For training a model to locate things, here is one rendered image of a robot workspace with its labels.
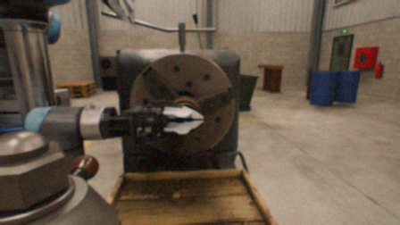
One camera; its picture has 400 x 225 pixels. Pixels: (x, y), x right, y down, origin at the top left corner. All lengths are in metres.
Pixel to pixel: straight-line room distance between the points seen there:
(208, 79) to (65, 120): 0.38
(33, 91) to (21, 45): 0.10
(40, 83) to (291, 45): 11.51
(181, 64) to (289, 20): 11.32
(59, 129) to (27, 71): 0.17
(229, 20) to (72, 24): 6.60
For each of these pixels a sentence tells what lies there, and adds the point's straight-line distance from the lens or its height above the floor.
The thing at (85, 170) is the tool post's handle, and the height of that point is 1.14.
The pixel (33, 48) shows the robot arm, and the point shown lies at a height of 1.24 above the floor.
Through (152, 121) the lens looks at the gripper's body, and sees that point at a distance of 0.48.
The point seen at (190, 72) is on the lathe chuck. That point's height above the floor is 1.18.
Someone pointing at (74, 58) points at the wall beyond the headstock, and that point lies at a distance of 11.43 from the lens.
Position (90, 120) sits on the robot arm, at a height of 1.09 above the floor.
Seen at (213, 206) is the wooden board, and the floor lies 0.88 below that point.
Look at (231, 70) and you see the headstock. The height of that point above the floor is 1.18.
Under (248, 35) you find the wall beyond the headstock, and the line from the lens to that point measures 11.14.
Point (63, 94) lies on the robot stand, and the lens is 0.89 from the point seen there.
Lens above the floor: 1.22
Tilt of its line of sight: 13 degrees down
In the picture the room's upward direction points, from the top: straight up
